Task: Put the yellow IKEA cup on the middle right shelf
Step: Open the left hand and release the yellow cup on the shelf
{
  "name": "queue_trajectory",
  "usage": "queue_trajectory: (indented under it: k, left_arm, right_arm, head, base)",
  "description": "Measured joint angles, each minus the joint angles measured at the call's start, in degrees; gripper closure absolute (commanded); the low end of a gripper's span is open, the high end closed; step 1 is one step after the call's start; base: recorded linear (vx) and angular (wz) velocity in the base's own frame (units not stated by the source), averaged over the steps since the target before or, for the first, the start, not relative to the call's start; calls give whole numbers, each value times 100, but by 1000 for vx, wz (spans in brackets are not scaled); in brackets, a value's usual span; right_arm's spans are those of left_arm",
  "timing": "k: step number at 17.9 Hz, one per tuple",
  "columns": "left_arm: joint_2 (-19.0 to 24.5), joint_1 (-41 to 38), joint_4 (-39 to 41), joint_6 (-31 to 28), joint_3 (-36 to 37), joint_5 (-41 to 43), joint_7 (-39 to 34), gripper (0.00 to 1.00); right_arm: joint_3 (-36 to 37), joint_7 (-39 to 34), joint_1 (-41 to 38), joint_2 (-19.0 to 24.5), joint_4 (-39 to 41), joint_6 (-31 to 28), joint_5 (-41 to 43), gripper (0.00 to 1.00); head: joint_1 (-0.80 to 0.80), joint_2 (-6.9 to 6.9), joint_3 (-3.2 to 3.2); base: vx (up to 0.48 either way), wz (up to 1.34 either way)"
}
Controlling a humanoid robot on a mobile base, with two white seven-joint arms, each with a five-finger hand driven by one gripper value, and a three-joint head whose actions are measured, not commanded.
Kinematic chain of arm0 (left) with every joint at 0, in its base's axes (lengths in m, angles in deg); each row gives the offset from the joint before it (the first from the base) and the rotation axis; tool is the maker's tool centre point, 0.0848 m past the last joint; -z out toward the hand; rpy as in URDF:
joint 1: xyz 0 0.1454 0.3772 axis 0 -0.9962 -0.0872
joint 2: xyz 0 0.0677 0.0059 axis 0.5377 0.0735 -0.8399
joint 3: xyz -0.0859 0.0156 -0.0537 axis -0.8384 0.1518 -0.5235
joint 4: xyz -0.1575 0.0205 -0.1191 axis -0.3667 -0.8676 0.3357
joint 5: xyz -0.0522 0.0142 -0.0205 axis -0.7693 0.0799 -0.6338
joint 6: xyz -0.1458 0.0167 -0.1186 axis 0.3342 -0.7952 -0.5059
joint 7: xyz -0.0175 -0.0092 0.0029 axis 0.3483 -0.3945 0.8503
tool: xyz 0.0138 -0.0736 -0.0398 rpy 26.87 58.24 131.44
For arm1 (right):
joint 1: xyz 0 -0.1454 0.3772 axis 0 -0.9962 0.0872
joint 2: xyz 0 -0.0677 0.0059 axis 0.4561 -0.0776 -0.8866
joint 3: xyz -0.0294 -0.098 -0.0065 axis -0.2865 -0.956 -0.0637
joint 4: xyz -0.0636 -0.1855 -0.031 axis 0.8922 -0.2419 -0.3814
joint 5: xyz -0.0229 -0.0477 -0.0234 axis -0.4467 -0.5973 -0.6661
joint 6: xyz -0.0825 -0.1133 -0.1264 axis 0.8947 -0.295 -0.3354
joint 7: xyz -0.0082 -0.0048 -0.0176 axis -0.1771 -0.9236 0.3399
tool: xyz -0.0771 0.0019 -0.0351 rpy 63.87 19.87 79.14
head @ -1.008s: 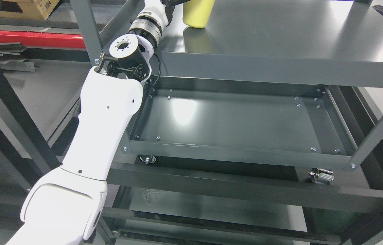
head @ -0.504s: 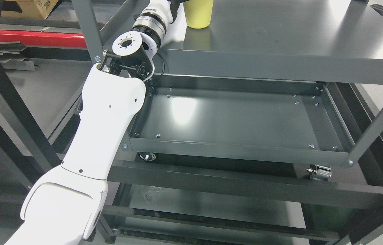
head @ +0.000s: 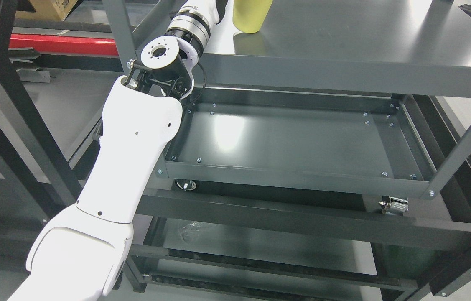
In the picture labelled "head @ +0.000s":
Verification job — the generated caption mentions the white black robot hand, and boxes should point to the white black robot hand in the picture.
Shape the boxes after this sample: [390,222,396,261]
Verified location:
[169,0,228,25]

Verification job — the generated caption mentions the yellow plastic cup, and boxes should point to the yellow plastic cup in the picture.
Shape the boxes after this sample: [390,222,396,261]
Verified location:
[233,0,273,34]

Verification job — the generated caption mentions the white robot forearm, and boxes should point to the white robot forearm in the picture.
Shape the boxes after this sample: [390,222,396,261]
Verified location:
[8,15,213,301]

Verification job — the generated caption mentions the black metal shelf rack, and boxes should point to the black metal shelf rack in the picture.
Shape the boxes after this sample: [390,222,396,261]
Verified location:
[0,0,471,301]

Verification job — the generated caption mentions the red metal beam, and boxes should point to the red metal beam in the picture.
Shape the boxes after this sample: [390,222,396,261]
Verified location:
[9,34,118,56]

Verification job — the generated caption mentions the cart caster wheel left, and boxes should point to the cart caster wheel left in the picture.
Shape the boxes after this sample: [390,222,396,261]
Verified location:
[175,179,198,191]

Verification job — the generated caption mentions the cart caster wheel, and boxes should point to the cart caster wheel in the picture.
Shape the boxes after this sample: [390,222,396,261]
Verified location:
[175,179,198,191]
[379,196,409,217]

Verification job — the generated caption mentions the grey metal utility cart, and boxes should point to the grey metal utility cart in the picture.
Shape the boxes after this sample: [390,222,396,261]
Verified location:
[102,0,471,199]

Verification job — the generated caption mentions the clear plastic bag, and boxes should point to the clear plastic bag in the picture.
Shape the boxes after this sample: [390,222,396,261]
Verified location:
[177,220,211,243]

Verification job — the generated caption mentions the cart caster wheel right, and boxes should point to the cart caster wheel right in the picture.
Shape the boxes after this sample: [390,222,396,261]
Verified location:
[379,196,409,217]

